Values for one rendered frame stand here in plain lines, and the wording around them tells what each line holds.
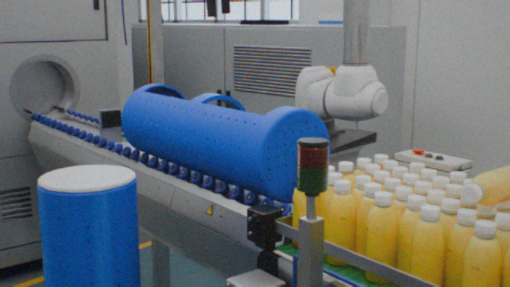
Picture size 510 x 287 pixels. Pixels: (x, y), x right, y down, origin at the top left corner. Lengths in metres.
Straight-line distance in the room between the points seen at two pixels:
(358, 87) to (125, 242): 1.02
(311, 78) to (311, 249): 1.25
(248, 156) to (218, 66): 2.46
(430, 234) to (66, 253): 1.00
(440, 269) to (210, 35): 3.11
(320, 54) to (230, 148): 1.85
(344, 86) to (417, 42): 2.42
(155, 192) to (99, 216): 0.55
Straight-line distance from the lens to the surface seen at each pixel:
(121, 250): 1.78
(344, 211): 1.44
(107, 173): 1.84
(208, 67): 4.21
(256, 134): 1.70
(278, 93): 3.76
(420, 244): 1.30
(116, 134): 2.85
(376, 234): 1.37
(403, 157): 1.80
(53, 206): 1.75
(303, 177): 1.16
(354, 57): 2.27
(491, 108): 4.43
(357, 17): 2.26
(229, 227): 1.86
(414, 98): 4.68
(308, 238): 1.20
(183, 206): 2.08
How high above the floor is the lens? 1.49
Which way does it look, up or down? 12 degrees down
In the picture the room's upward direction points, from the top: straight up
